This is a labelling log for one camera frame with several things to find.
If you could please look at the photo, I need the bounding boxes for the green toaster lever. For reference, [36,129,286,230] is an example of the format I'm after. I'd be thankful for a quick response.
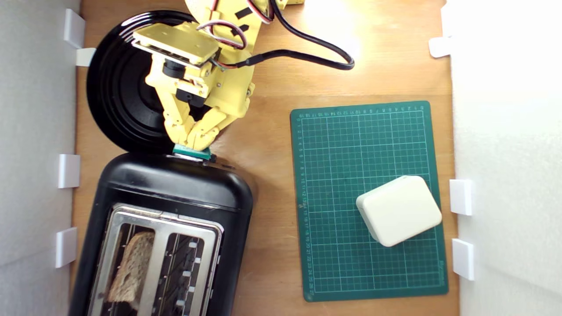
[173,144,212,161]

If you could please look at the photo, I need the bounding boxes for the black two-slot toaster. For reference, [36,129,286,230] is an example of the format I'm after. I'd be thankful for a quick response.
[68,151,256,316]

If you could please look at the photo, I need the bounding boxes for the black round plate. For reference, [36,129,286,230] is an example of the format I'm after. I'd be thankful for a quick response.
[86,10,211,154]

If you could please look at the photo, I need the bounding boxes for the green cutting mat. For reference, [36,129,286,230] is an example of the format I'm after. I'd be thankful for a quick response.
[290,101,449,302]

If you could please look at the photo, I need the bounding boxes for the brown bread slice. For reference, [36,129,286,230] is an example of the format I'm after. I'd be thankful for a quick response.
[107,231,156,304]

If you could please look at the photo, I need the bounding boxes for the white rounded block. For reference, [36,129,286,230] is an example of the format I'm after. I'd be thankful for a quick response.
[356,176,443,248]

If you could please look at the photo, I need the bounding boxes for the yellow flat camera mount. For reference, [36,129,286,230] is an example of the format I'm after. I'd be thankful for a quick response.
[131,22,220,67]

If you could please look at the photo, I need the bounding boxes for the black camera cable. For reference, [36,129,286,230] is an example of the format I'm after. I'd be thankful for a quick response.
[228,0,356,71]

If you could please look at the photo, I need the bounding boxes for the small white wall clip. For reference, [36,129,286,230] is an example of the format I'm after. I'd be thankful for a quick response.
[55,226,78,269]
[452,238,476,281]
[449,179,474,216]
[58,154,81,189]
[76,47,97,67]
[429,36,452,58]
[63,8,86,49]

